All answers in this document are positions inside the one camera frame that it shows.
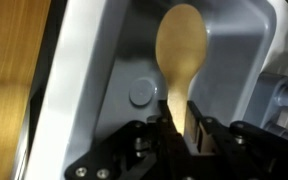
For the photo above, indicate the toy play kitchen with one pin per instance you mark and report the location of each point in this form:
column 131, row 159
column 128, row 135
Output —
column 67, row 100

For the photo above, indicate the grey toy faucet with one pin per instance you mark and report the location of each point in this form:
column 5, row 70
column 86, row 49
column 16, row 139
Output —
column 267, row 96

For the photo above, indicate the wooden spoon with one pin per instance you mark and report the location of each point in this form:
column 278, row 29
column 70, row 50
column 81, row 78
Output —
column 180, row 46

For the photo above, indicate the grey toy sink basin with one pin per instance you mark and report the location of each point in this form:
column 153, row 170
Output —
column 237, row 66

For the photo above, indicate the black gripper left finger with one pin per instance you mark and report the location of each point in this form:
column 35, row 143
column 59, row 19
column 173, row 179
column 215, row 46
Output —
column 127, row 150

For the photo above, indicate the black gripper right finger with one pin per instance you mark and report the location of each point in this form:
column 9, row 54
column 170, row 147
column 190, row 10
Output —
column 250, row 153

